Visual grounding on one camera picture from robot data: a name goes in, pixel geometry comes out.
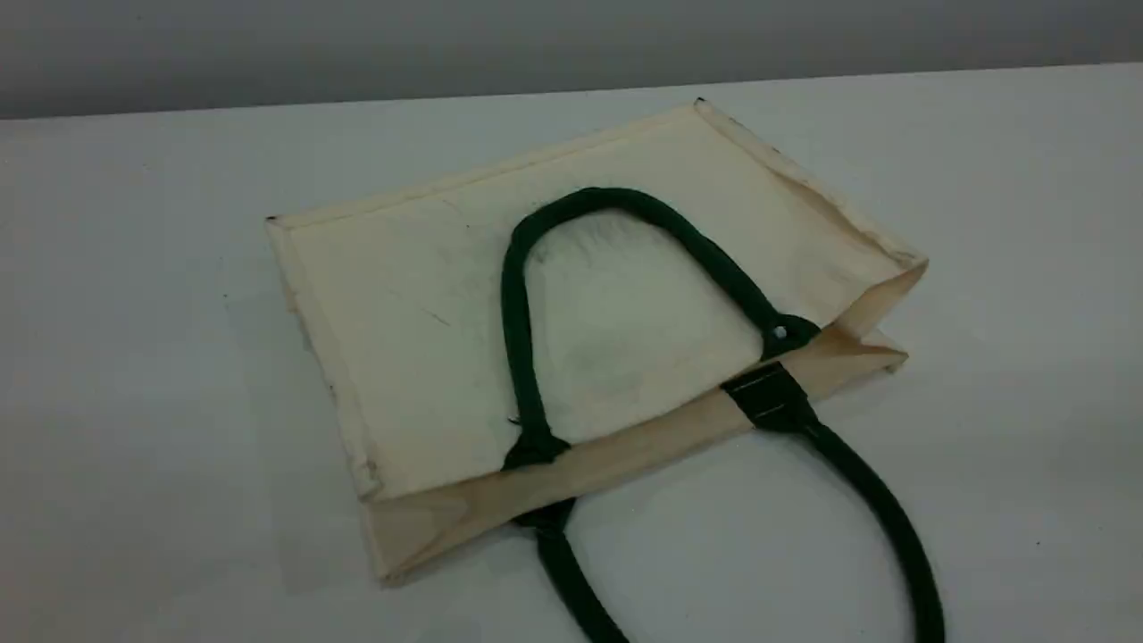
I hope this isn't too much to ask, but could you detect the cream handbag with green handles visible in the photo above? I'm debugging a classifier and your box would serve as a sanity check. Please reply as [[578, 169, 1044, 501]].
[[265, 96, 947, 643]]

